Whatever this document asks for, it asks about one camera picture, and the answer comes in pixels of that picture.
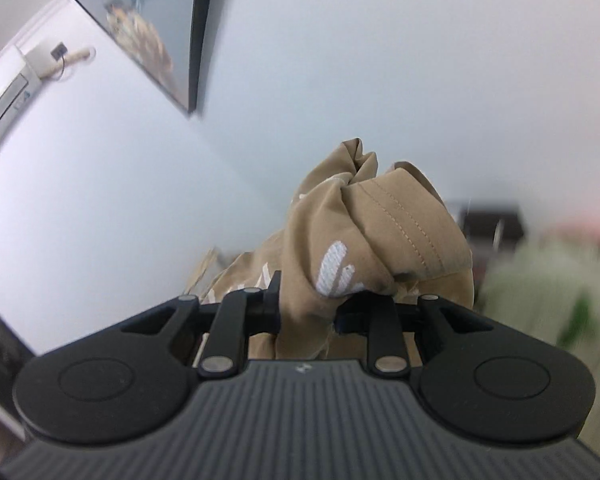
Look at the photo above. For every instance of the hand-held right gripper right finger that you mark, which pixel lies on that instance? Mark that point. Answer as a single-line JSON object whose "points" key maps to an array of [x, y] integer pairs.
{"points": [[350, 317]]}

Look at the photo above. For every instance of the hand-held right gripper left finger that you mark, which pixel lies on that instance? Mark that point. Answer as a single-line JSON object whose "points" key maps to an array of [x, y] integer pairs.
{"points": [[275, 310]]}

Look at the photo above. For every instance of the tan printed t-shirt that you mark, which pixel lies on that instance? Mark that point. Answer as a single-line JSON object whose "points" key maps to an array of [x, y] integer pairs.
{"points": [[380, 220]]}

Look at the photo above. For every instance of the dark box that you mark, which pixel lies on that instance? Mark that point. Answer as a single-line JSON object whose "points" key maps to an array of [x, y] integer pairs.
{"points": [[510, 220]]}

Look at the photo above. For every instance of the green fleece blanket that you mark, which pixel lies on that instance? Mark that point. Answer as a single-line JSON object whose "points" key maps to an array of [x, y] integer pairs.
{"points": [[545, 290]]}

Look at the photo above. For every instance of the wrapped air conditioner pipe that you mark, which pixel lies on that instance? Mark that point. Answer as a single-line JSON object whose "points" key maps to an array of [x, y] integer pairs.
{"points": [[75, 55]]}

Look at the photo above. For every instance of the framed wall picture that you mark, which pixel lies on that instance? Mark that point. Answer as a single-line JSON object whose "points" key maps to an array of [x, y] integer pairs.
{"points": [[145, 10]]}

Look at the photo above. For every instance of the white wall air conditioner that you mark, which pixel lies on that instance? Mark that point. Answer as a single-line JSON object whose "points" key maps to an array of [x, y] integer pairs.
{"points": [[5, 95]]}

